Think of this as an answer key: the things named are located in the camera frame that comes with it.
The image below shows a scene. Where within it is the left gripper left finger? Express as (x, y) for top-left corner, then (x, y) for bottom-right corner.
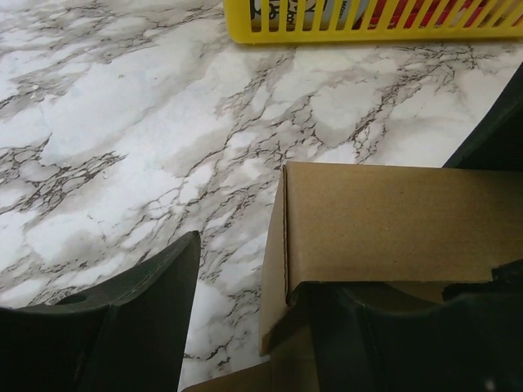
(1, 231), (200, 391)

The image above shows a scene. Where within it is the brown cardboard box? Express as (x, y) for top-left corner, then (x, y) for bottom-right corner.
(196, 163), (522, 391)

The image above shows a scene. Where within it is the yellow plastic basket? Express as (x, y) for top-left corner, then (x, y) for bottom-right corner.
(223, 1), (522, 44)

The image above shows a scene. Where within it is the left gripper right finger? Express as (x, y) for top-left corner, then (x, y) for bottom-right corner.
(310, 261), (522, 391)

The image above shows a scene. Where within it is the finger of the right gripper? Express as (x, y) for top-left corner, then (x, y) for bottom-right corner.
(443, 68), (523, 168)

